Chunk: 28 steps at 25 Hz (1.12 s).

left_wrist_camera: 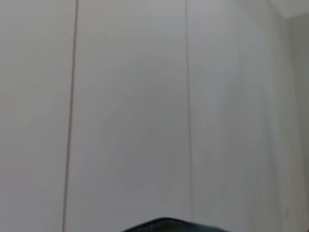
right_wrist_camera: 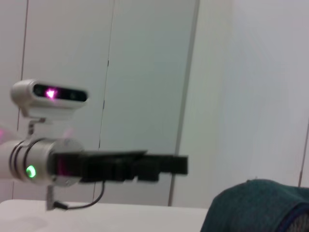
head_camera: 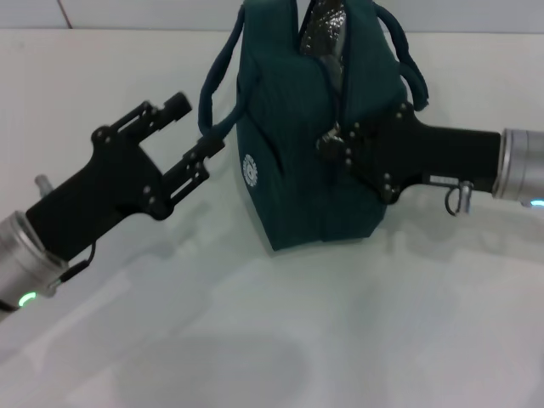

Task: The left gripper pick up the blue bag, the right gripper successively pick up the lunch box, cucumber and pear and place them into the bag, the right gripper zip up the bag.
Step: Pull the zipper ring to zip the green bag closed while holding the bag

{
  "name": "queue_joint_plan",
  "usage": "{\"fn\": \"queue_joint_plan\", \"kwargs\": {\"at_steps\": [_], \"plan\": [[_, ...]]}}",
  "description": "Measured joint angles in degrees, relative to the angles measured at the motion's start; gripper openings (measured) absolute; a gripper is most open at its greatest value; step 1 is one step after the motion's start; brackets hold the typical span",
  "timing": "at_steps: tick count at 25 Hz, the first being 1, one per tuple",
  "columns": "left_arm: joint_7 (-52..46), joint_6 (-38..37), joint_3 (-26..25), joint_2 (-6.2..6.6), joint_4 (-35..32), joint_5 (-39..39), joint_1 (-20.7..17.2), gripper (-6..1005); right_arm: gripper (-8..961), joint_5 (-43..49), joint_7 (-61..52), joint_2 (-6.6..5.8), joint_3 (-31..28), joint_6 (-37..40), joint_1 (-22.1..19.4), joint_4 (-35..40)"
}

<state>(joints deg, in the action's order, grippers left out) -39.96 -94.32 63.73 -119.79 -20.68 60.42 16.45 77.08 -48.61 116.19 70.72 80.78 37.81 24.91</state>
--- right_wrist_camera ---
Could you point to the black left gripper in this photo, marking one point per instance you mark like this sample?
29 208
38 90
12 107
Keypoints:
96 166

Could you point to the dark teal fabric lunch bag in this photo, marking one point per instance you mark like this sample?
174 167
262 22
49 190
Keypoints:
256 207

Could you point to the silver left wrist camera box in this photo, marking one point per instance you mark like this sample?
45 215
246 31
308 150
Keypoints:
48 96

